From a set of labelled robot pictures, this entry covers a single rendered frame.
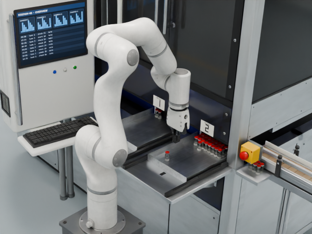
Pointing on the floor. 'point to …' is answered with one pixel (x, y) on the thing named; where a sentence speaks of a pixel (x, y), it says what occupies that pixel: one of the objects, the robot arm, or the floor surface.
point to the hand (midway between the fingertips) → (176, 137)
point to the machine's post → (241, 110)
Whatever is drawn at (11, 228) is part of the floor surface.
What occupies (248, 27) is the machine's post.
